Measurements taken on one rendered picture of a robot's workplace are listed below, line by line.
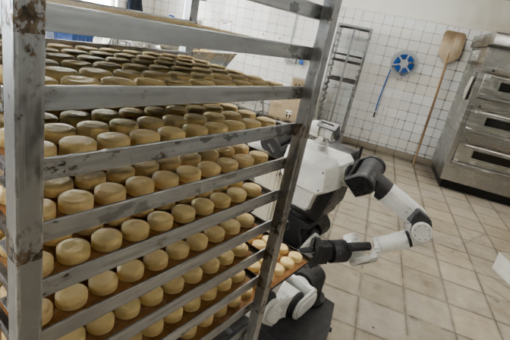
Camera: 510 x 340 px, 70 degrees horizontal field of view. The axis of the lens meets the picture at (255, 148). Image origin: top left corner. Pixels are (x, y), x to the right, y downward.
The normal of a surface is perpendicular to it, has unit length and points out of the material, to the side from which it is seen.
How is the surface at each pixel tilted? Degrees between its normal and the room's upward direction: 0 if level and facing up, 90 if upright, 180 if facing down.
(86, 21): 90
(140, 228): 0
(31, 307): 90
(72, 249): 0
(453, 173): 88
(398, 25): 90
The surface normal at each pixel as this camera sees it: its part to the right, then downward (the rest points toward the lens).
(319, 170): -0.62, 0.13
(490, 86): -0.33, 0.25
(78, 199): 0.19, -0.93
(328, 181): 0.11, 0.25
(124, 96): 0.76, 0.34
